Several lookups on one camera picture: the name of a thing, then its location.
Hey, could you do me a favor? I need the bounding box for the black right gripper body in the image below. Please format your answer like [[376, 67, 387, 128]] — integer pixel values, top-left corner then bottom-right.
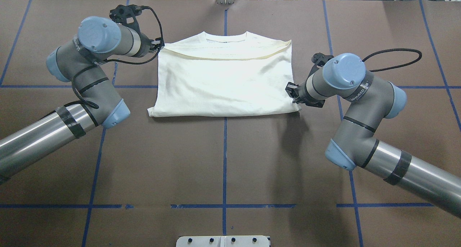
[[285, 81, 325, 108]]

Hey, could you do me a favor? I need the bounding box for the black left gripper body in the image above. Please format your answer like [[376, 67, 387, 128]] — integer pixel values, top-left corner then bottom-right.
[[147, 38, 165, 53]]

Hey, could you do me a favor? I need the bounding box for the cream long-sleeve printed shirt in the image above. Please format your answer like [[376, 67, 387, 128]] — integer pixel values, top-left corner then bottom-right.
[[148, 32, 300, 117]]

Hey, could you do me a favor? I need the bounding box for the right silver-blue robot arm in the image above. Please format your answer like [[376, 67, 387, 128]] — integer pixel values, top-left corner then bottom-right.
[[285, 53, 461, 217]]

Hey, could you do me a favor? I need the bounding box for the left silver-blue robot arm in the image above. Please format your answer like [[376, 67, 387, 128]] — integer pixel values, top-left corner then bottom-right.
[[1, 16, 164, 184]]

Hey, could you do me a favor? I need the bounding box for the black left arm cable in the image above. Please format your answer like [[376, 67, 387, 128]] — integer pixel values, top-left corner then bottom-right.
[[70, 6, 165, 110]]

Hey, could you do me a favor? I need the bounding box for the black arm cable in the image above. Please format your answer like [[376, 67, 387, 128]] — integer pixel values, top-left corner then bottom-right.
[[70, 6, 165, 110], [362, 48, 422, 73]]

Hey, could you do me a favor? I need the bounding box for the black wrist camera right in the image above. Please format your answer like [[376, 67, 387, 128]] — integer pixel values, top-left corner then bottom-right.
[[311, 52, 334, 68]]

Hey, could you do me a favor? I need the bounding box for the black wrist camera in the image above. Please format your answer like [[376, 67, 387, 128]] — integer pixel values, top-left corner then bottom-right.
[[311, 52, 334, 68], [109, 4, 143, 33]]

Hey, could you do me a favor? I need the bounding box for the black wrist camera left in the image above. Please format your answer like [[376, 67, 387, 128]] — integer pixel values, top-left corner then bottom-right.
[[109, 4, 143, 33]]

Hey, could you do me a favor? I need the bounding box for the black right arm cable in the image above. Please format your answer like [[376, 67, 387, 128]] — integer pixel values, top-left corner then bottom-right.
[[362, 48, 422, 73]]

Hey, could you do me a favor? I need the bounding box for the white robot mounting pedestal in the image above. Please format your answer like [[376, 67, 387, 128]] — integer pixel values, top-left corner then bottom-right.
[[176, 235, 271, 247]]

